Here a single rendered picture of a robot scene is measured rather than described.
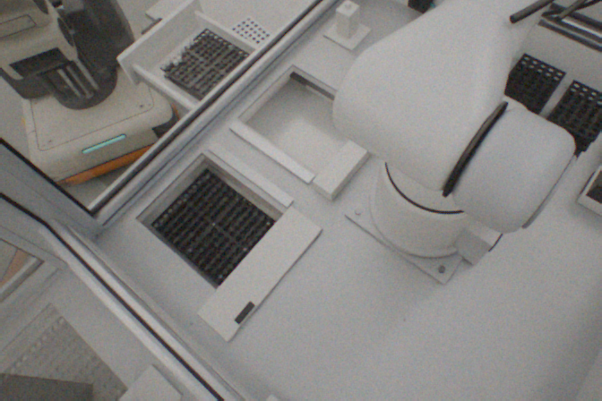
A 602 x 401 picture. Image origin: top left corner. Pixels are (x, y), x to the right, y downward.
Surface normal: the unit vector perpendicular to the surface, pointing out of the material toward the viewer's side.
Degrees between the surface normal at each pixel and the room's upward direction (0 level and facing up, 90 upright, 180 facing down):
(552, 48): 90
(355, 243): 0
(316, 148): 0
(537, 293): 0
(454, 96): 11
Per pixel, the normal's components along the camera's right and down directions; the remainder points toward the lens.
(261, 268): -0.07, -0.47
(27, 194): 0.77, 0.54
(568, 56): -0.63, 0.70
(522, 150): -0.22, -0.29
